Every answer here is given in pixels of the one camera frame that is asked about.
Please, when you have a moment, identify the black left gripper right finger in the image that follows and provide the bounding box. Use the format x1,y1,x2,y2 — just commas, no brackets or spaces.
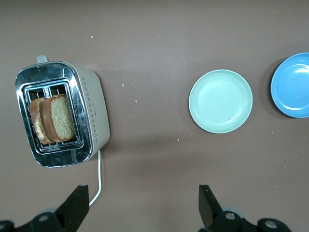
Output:
198,185,256,232

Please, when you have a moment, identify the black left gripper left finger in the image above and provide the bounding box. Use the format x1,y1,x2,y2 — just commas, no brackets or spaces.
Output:
16,185,89,232

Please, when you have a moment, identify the brown bread slice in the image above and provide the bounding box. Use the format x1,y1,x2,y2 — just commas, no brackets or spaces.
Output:
42,93,77,143
29,97,53,145

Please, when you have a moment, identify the light green plate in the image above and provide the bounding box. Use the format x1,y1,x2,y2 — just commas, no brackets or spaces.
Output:
188,69,253,134

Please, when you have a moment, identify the blue plate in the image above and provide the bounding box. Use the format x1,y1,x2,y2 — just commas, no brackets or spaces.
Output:
270,52,309,118

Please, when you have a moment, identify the beige chrome toaster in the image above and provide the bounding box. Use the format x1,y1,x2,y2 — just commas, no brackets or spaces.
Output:
14,55,111,169

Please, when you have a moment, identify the white toaster power cable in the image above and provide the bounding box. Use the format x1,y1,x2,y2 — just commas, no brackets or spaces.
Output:
88,149,102,207

